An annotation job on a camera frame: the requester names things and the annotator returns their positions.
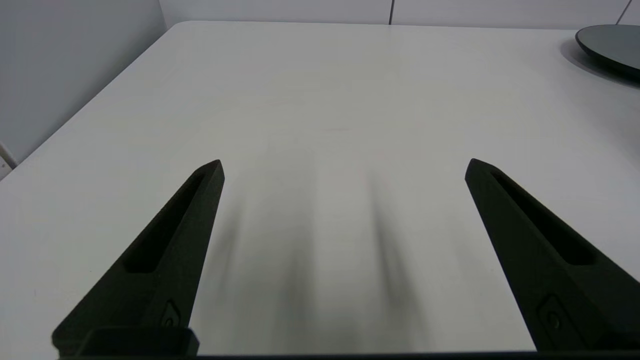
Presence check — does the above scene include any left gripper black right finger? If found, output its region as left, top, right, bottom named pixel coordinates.
left=464, top=158, right=640, bottom=352

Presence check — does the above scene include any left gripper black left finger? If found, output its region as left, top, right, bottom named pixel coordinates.
left=51, top=159, right=226, bottom=357

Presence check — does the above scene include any dark grey round plate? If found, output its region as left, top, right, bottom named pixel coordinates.
left=575, top=24, right=640, bottom=82

